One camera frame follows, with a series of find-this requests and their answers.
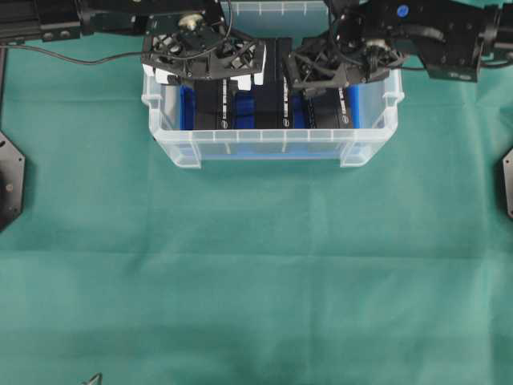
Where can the clear plastic storage case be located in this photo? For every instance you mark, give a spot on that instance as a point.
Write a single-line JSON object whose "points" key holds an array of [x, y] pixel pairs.
{"points": [[351, 147]]}

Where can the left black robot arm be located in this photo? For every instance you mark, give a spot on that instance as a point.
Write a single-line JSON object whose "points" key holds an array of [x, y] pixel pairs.
{"points": [[50, 21]]}

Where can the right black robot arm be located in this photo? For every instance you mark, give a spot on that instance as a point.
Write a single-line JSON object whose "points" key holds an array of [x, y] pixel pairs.
{"points": [[452, 40]]}

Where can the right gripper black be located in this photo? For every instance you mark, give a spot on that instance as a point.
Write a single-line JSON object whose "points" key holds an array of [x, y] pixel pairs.
{"points": [[339, 58]]}

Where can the blue foam insert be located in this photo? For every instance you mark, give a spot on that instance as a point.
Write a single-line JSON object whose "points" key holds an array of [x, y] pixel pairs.
{"points": [[243, 110]]}

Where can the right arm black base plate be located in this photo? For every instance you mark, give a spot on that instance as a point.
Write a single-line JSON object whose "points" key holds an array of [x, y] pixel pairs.
{"points": [[508, 182]]}

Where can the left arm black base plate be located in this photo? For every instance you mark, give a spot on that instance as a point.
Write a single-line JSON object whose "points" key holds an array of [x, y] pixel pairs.
{"points": [[12, 182]]}

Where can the green table cloth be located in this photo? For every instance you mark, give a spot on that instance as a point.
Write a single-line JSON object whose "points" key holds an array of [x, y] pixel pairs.
{"points": [[253, 272]]}

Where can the black aluminium frame post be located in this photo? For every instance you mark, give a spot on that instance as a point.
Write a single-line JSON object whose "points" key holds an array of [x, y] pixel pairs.
{"points": [[3, 59]]}

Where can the black camera box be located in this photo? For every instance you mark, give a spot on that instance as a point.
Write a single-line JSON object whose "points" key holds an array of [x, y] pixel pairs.
{"points": [[213, 105], [332, 110], [272, 98]]}

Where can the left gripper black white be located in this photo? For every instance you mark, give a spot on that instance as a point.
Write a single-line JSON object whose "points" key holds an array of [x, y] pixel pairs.
{"points": [[192, 47]]}

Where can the black metal clip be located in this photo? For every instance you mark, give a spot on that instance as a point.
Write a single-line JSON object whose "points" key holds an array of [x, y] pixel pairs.
{"points": [[96, 379]]}

